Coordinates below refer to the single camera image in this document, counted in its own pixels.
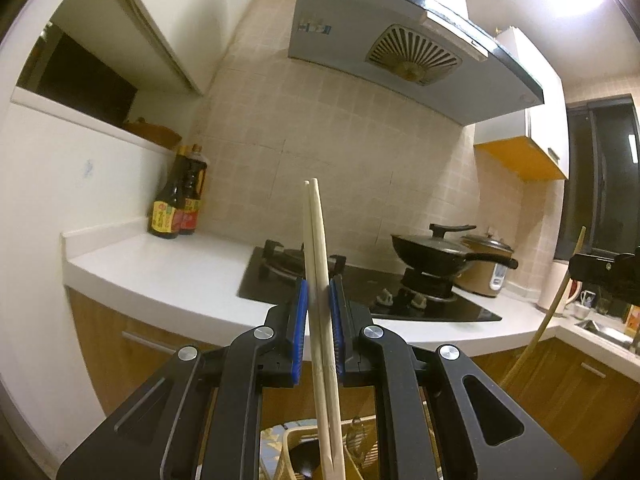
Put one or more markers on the brown rice cooker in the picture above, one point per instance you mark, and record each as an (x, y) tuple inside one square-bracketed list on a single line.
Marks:
[(481, 277)]

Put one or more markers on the black plastic spoon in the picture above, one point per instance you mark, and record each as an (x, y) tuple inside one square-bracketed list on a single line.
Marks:
[(305, 458)]

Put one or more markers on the wooden lower cabinets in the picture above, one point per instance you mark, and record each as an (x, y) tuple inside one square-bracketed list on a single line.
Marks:
[(570, 386)]

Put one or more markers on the wooden chopstick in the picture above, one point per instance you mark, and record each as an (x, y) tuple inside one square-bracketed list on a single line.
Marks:
[(507, 380), (334, 468), (326, 458)]

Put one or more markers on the dark window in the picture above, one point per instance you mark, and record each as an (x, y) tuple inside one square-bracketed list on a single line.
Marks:
[(602, 192)]

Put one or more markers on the front soy sauce bottle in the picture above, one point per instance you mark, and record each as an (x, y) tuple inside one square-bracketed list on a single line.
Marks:
[(167, 208)]

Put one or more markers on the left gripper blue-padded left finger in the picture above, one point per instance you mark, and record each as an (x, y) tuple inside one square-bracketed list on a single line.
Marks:
[(198, 415)]

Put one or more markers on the white upper cabinet right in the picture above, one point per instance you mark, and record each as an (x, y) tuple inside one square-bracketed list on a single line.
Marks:
[(533, 142)]

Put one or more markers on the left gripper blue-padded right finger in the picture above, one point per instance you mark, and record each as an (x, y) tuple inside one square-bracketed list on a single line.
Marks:
[(438, 415)]

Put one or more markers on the rear sauce bottle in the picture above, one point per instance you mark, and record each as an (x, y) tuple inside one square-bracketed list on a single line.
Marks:
[(193, 188)]

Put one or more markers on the range hood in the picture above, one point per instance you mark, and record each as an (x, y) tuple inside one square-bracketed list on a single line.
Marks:
[(426, 50)]

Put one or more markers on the black wok with lid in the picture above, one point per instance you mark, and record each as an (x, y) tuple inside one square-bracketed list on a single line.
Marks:
[(440, 257)]

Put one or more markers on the white cup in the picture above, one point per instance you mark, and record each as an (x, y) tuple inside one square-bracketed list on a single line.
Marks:
[(587, 300)]

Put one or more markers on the kitchen sink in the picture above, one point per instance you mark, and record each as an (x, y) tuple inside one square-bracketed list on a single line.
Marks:
[(604, 332)]

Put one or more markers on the black gas stove top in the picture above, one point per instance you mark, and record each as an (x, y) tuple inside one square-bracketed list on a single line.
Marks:
[(273, 270)]

